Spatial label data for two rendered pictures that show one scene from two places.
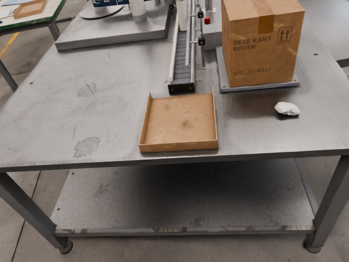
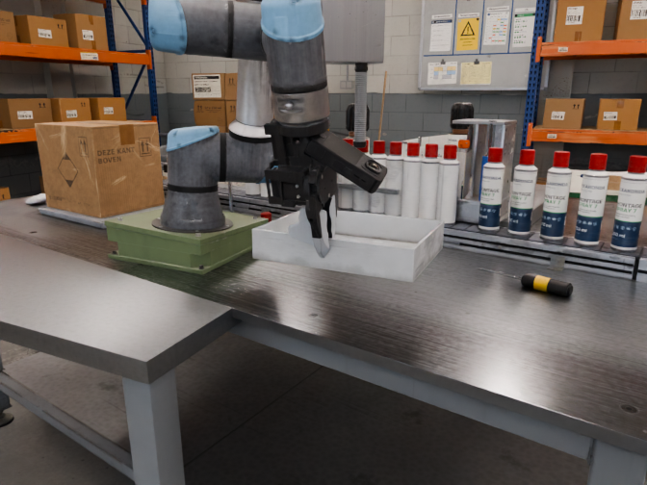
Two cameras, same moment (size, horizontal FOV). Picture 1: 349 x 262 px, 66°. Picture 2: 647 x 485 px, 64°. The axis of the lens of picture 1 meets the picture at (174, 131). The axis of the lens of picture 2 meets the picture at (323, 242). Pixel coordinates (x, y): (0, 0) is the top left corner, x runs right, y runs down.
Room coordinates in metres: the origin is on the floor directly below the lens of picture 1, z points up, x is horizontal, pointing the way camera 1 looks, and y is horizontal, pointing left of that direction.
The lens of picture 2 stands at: (2.34, -1.64, 1.21)
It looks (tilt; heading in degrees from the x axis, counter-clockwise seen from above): 16 degrees down; 114
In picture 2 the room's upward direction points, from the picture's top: straight up
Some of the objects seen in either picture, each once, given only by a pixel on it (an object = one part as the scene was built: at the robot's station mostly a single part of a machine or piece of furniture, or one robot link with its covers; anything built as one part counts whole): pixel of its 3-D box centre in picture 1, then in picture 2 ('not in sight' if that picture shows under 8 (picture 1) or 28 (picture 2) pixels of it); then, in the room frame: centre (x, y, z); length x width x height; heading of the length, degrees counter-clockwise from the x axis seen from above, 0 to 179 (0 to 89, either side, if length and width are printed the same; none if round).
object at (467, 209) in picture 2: not in sight; (479, 170); (2.16, -0.21, 1.01); 0.14 x 0.13 x 0.26; 169
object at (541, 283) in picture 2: not in sight; (520, 278); (2.31, -0.56, 0.84); 0.20 x 0.03 x 0.03; 161
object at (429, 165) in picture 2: not in sight; (429, 182); (2.05, -0.28, 0.98); 0.05 x 0.05 x 0.20
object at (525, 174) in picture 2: not in sight; (523, 192); (2.28, -0.33, 0.98); 0.05 x 0.05 x 0.20
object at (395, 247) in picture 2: not in sight; (351, 239); (2.04, -0.85, 0.97); 0.27 x 0.20 x 0.05; 179
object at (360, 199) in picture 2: not in sight; (361, 175); (1.84, -0.24, 0.98); 0.05 x 0.05 x 0.20
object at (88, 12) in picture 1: (101, 9); not in sight; (2.02, 0.33, 0.89); 0.31 x 0.31 x 0.01
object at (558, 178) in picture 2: not in sight; (556, 195); (2.36, -0.34, 0.98); 0.05 x 0.05 x 0.20
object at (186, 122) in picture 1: (179, 116); not in sight; (0.75, -0.03, 0.85); 0.30 x 0.26 x 0.04; 169
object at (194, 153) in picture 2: not in sight; (195, 154); (1.58, -0.65, 1.07); 0.13 x 0.12 x 0.14; 37
